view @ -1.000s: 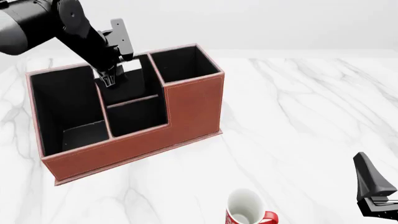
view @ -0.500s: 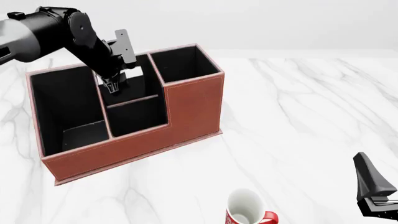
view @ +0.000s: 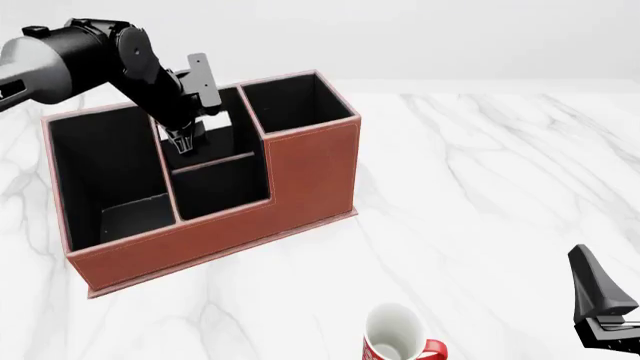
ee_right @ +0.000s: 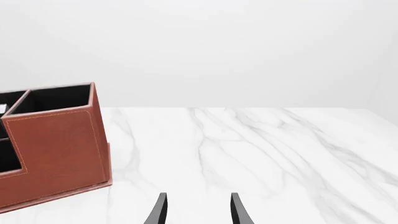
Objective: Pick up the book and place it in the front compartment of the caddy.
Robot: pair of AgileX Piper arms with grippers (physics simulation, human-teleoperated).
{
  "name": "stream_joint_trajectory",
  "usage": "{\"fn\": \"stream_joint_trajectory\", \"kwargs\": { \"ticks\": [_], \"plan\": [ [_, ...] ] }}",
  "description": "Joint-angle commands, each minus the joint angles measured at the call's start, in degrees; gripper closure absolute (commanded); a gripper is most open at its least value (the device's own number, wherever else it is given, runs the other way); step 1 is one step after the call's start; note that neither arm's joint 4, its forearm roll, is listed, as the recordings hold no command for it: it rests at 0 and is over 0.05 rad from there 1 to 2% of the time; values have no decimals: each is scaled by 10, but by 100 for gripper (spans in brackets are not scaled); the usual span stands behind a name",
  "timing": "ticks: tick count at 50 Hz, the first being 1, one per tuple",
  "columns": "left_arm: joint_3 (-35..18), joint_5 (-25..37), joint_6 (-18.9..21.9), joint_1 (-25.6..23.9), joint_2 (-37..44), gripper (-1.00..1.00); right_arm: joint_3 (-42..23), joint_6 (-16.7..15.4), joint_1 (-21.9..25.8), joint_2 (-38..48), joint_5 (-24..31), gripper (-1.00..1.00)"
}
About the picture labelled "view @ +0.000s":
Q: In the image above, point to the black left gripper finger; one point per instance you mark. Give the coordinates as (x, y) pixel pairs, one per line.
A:
(178, 141)
(189, 142)

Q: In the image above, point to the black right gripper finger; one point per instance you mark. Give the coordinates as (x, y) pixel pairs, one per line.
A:
(596, 279)

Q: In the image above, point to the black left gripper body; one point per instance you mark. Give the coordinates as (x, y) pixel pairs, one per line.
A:
(192, 125)

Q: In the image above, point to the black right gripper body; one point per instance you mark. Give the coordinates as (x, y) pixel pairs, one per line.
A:
(607, 337)

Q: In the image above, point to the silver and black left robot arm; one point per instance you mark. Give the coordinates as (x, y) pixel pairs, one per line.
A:
(90, 56)

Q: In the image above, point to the red-brown desk caddy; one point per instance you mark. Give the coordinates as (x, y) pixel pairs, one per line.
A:
(310, 165)

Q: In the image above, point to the red and white mug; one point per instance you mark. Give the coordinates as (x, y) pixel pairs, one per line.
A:
(395, 330)

